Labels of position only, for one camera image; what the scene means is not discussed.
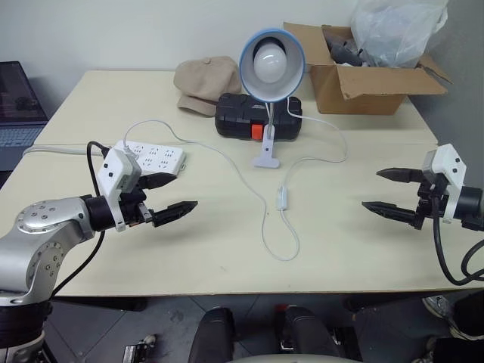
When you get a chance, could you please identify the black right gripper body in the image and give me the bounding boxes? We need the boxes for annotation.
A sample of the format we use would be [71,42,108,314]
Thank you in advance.
[413,177,451,231]

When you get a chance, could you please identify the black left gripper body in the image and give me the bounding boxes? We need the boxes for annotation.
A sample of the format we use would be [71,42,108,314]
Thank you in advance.
[119,175,156,228]

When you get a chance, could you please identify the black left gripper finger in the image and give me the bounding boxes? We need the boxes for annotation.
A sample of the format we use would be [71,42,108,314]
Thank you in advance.
[151,200,199,228]
[140,172,178,191]

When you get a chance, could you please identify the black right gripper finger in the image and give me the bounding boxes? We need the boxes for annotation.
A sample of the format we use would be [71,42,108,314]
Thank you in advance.
[361,200,419,228]
[375,167,427,186]

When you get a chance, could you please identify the blue white clip desk lamp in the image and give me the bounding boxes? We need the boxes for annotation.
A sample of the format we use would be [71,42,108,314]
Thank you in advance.
[237,27,306,169]

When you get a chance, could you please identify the white power strip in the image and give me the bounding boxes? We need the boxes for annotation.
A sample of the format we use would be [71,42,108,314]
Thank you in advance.
[112,139,188,178]

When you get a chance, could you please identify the brown cardboard box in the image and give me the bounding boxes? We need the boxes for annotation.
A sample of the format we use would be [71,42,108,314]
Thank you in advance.
[282,21,454,116]

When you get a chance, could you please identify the black tool case orange latch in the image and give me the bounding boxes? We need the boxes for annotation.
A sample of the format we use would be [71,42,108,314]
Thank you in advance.
[214,92,305,142]

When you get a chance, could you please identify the white grey sneaker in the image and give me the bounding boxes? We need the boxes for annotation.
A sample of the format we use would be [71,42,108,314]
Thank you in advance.
[421,294,484,341]

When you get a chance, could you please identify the beige newsboy cap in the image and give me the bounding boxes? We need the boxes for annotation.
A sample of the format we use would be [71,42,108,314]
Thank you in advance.
[173,56,244,116]

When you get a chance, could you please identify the dark rounded shape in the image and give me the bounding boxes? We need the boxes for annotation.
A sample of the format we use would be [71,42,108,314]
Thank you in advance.
[273,303,349,363]
[188,306,237,363]

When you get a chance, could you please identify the dark grey items in box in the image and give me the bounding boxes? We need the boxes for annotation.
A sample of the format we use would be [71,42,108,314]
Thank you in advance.
[323,30,366,66]

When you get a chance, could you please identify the clear plastic bag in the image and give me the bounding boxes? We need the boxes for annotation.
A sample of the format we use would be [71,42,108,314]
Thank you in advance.
[349,0,450,70]

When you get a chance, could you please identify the laptop computer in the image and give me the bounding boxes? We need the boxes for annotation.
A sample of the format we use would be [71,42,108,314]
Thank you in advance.
[0,60,50,172]

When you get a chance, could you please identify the white light bulb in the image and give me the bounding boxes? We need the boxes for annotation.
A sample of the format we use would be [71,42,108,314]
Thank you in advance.
[252,46,286,85]

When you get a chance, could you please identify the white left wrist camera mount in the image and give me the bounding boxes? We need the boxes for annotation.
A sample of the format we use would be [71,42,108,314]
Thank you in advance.
[97,147,143,233]

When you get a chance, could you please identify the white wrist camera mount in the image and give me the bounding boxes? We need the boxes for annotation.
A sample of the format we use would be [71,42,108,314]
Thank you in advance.
[97,147,143,233]
[420,143,467,225]

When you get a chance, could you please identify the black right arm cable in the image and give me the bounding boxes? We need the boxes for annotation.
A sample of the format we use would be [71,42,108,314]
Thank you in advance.
[432,196,484,287]

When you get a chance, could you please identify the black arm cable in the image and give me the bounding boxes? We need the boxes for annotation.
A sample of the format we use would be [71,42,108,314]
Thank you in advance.
[51,141,115,300]
[432,196,484,287]

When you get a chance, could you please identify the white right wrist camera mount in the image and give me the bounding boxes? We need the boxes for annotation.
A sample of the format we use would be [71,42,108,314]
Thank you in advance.
[420,143,467,225]

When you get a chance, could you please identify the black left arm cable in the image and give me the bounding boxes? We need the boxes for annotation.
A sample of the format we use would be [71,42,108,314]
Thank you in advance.
[51,141,115,300]

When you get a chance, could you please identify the thin white lamp cord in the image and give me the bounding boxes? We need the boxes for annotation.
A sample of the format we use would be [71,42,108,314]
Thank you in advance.
[123,96,349,262]

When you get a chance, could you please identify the thick white power strip cable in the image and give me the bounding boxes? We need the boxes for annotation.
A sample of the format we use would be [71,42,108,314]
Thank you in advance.
[21,144,119,159]

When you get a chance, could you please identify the white inline cord switch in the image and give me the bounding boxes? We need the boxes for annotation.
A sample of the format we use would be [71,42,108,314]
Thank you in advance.
[275,186,291,212]

